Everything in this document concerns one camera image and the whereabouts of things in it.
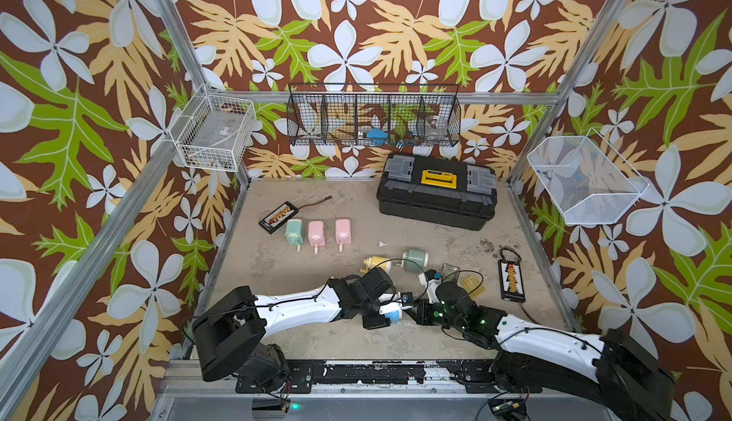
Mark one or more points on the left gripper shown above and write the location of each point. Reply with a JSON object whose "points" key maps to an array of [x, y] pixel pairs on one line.
{"points": [[376, 321]]}

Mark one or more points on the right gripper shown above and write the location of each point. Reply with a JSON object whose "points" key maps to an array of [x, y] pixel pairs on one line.
{"points": [[419, 313]]}

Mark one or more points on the pink sharpener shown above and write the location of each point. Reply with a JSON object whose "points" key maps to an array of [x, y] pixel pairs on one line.
{"points": [[343, 233], [316, 235]]}

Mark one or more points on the green sharpener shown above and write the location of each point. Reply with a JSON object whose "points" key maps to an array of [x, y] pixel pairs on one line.
{"points": [[293, 233], [415, 261]]}

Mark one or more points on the blue pencil sharpener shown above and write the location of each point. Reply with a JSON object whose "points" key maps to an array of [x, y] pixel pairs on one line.
{"points": [[392, 312]]}

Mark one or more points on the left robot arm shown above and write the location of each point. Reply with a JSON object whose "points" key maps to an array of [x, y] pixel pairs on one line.
{"points": [[229, 335]]}

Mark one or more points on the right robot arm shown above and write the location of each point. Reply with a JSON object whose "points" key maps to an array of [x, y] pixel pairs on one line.
{"points": [[613, 369]]}

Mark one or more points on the yellow pencil sharpener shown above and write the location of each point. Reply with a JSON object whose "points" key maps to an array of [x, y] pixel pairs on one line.
{"points": [[376, 262]]}

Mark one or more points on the clear grey tray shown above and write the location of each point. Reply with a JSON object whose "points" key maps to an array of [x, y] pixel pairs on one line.
{"points": [[449, 270]]}

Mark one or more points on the clear yellow tray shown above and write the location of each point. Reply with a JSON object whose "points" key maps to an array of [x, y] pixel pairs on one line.
{"points": [[473, 285]]}

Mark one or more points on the black battery holder right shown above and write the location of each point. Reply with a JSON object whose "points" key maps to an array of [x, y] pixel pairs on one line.
{"points": [[510, 271]]}

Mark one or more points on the black battery holder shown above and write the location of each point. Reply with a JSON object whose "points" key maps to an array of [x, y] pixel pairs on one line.
{"points": [[276, 219], [510, 271]]}

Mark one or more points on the black plastic toolbox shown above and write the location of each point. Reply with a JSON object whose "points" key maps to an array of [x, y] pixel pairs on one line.
{"points": [[439, 191]]}

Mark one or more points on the black battery holder left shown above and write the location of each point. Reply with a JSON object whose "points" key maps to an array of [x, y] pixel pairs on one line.
{"points": [[276, 219]]}

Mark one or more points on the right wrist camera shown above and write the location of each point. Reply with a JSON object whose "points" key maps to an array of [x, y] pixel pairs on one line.
{"points": [[429, 280]]}

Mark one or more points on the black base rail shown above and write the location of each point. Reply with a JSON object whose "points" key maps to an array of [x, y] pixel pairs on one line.
{"points": [[301, 376]]}

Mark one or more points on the black wire basket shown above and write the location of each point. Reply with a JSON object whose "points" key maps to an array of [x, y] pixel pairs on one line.
{"points": [[373, 115]]}

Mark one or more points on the white wire basket right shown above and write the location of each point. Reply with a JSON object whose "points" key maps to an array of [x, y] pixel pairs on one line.
{"points": [[588, 180]]}

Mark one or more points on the white wire basket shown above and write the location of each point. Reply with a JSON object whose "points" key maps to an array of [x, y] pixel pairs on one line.
{"points": [[588, 180], [213, 130]]}

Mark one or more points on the white wire basket left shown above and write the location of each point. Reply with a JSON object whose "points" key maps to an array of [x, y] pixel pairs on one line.
{"points": [[213, 130]]}

